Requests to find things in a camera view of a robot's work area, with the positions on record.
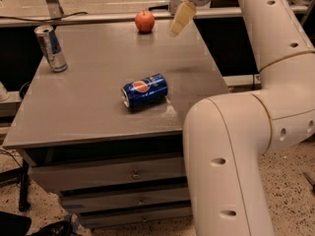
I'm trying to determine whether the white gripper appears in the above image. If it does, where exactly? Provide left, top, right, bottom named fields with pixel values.
left=169, top=0, right=211, bottom=36

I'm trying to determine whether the red apple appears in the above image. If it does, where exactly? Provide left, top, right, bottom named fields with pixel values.
left=135, top=10, right=155, bottom=33

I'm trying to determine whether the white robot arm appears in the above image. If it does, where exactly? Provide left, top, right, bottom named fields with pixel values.
left=183, top=0, right=315, bottom=236

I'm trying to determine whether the blue Pepsi can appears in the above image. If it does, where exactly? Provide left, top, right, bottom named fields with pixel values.
left=121, top=74, right=168, bottom=110

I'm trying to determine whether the silver blue Red Bull can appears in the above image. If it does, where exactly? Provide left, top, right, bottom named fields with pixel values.
left=34, top=25, right=68, bottom=73

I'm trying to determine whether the grey drawer cabinet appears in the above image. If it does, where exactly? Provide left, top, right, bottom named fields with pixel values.
left=4, top=20, right=227, bottom=218

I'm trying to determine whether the white pump bottle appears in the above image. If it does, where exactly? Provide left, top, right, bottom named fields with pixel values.
left=0, top=82, right=10, bottom=102

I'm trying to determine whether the top grey drawer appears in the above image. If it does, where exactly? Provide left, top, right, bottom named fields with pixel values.
left=30, top=155, right=185, bottom=192

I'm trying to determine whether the grey drawer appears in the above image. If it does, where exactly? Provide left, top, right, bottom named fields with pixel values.
left=30, top=155, right=185, bottom=192
left=79, top=205, right=191, bottom=228
left=62, top=187, right=189, bottom=213

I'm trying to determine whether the middle grey drawer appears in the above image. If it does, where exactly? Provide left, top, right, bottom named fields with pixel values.
left=62, top=187, right=189, bottom=213

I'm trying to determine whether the bottom grey drawer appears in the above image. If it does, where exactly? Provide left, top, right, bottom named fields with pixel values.
left=79, top=205, right=191, bottom=228

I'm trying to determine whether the black stand leg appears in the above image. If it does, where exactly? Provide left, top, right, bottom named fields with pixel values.
left=0, top=161, right=31, bottom=212

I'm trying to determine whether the black shoe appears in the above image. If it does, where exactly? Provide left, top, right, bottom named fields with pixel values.
left=31, top=221, right=72, bottom=236

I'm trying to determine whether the grey metal rail frame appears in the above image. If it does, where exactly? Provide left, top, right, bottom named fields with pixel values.
left=0, top=0, right=314, bottom=28

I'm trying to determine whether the black cable on rail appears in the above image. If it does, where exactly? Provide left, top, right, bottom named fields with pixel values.
left=0, top=11, right=89, bottom=22

